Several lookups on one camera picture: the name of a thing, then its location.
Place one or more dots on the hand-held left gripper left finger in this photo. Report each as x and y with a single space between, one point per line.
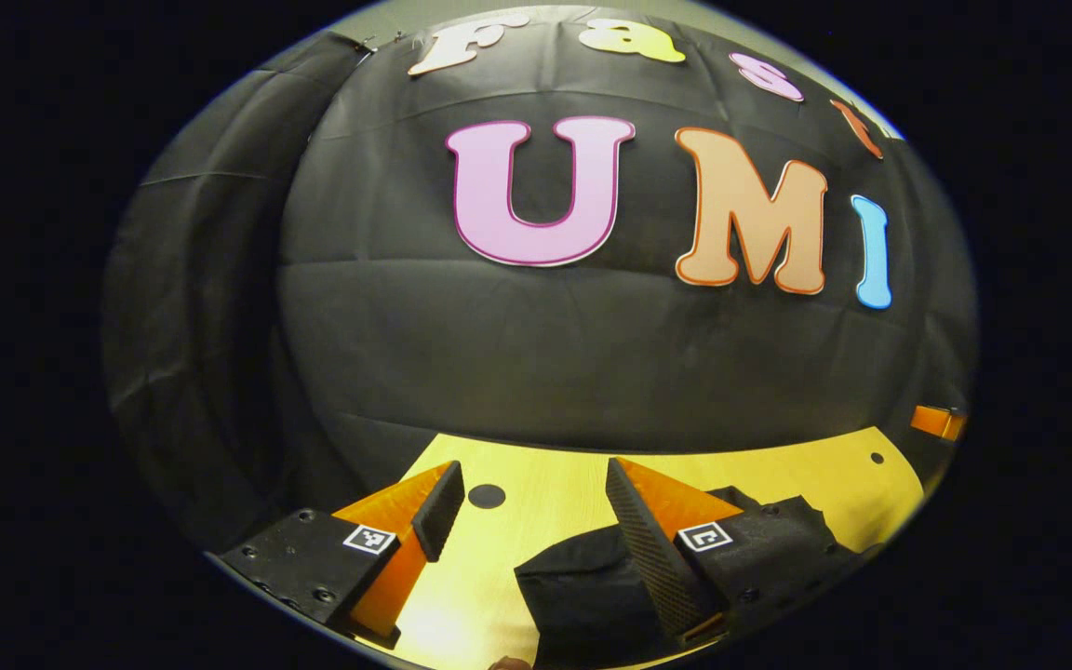
443 512

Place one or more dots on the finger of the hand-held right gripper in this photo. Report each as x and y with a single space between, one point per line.
936 422

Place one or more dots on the black shirt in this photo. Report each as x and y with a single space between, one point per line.
573 596

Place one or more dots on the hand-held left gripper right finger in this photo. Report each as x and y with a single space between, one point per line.
652 568

